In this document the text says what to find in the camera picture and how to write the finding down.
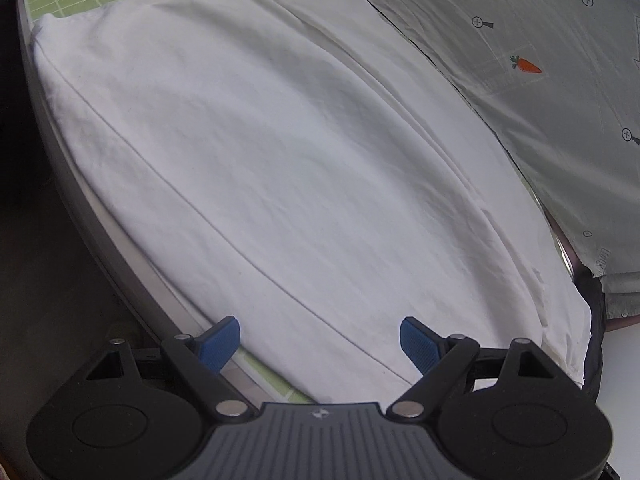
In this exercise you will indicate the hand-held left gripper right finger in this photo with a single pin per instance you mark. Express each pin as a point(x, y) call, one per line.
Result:
point(419, 347)

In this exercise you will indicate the white garment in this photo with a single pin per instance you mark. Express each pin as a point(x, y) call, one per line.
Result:
point(280, 170)

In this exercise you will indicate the grey printed bedsheet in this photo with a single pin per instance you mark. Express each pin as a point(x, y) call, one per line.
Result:
point(520, 85)

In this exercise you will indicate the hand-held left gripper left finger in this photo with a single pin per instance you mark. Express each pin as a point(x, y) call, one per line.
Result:
point(220, 344)

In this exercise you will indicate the black cloth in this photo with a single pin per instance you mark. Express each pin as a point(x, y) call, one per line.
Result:
point(594, 330)

